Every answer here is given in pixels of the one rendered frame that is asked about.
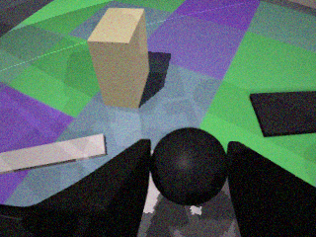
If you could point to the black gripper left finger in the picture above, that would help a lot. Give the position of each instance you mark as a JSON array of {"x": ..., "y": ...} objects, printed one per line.
[{"x": 107, "y": 203}]

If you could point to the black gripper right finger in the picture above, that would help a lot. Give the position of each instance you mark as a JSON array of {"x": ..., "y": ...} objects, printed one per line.
[{"x": 268, "y": 200}]

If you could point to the tan rectangular block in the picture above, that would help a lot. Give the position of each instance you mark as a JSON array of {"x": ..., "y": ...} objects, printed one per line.
[{"x": 118, "y": 47}]

